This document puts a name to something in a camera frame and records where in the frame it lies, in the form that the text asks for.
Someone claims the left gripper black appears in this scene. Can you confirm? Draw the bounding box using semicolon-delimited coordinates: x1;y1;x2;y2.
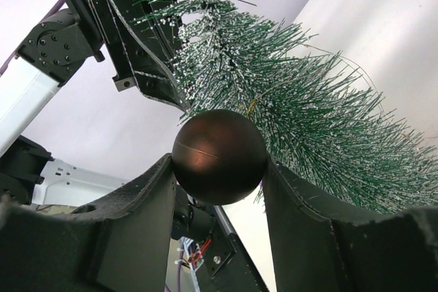
67;0;190;111

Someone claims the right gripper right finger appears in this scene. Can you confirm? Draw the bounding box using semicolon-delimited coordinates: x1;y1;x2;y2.
263;160;437;291

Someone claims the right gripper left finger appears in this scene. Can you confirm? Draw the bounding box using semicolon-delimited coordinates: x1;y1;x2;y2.
1;155;175;291

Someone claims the dark red bauble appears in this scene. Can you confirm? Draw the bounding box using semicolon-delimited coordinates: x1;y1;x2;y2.
171;109;268;205

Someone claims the small frosted christmas tree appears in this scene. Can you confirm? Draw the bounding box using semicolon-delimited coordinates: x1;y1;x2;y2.
134;0;437;213

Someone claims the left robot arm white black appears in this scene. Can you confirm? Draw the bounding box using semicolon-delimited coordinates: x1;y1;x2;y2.
1;0;189;207

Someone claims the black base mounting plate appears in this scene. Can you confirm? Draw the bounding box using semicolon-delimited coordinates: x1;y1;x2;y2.
171;185;268;291

